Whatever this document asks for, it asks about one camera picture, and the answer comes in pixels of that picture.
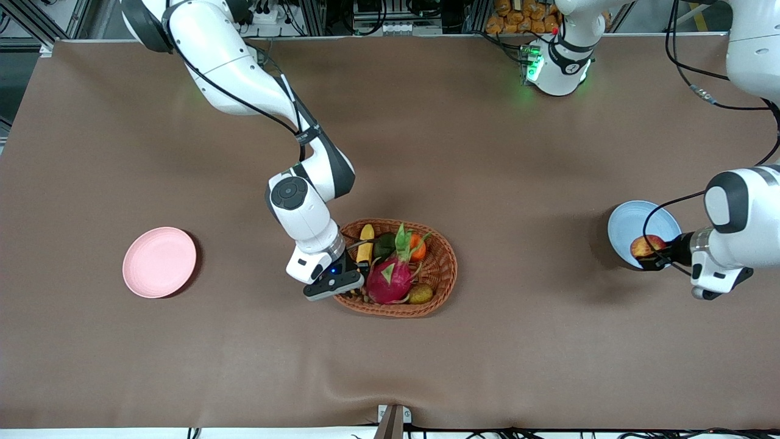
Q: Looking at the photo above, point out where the red yellow apple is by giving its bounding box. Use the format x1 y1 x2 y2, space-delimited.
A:
629 234 668 261

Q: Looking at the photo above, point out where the yellow banana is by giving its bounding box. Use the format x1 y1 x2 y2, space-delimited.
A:
356 224 376 266

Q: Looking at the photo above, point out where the pink dragon fruit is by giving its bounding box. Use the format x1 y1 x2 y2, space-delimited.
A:
364 223 430 305

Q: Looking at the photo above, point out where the light blue round plate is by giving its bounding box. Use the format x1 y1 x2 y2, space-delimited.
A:
607 200 683 271

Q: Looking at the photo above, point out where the brown wicker basket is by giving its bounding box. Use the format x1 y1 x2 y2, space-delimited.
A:
332 219 458 318

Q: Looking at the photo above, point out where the brown table cloth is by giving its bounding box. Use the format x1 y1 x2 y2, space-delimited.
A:
0 34 780 430

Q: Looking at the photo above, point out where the pink round plate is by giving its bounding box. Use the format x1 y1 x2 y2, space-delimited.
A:
122 227 197 299

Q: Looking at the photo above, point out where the white terminal block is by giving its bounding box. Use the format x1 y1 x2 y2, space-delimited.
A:
378 21 427 35

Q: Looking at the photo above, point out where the white power strip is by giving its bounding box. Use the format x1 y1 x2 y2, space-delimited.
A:
244 0 282 26

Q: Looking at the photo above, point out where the bag of orange buns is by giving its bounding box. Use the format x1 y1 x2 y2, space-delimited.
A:
486 0 561 35

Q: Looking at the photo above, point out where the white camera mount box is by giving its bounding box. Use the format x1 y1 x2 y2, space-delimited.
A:
286 244 335 285

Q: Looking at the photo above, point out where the metal camera mount pole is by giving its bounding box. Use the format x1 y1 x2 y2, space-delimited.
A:
373 404 412 439

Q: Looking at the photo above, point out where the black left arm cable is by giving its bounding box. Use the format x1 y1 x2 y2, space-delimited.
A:
642 0 780 275

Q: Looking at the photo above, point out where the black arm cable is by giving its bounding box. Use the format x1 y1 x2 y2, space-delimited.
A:
642 0 780 275
161 0 369 248

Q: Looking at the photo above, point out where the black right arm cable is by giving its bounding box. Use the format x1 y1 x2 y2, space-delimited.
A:
161 0 369 248

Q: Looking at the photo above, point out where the aluminium frame profile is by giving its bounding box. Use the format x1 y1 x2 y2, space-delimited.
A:
0 0 92 55

